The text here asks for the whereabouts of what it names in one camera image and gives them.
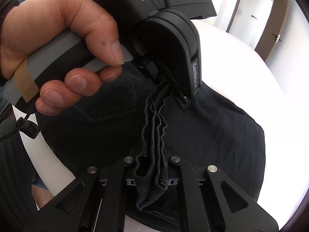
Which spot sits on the wall control panel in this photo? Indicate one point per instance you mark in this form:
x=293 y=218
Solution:
x=254 y=16

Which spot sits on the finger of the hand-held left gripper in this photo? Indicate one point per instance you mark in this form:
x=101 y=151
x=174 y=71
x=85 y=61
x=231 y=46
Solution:
x=125 y=169
x=184 y=105

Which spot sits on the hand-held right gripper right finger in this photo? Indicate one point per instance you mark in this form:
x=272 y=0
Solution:
x=179 y=171

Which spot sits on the person's left hand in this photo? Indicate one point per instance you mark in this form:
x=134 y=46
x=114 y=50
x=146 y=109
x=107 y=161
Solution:
x=48 y=17

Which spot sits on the black wristband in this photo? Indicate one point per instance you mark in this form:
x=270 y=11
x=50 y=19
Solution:
x=9 y=7

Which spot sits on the dark brown door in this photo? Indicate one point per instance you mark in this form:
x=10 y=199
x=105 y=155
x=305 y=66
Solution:
x=272 y=29

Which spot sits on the black pants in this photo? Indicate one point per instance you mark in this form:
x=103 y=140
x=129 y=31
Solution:
x=205 y=137

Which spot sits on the white bed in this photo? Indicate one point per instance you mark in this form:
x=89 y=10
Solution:
x=241 y=60

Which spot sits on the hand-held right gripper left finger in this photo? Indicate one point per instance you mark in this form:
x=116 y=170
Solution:
x=125 y=169

